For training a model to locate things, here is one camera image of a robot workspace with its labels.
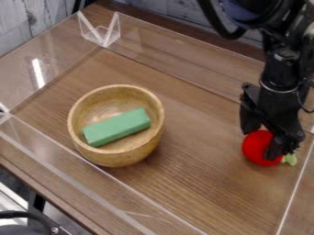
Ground wooden bowl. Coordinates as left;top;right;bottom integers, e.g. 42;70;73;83
66;84;164;167

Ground clear acrylic tray walls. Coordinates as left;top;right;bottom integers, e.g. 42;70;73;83
0;6;314;235

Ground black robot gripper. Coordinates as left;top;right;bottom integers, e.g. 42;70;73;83
239;83;305;162

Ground black metal table frame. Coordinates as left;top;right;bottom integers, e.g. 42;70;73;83
26;191;72;235

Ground green rectangular block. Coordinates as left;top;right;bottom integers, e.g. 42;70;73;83
82;107;150;148

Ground red plush fruit green stem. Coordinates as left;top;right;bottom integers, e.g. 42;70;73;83
241;129;296;167

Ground black cable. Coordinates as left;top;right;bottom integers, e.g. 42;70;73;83
0;209;53;235

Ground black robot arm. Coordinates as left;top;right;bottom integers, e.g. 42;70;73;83
197;0;314;162

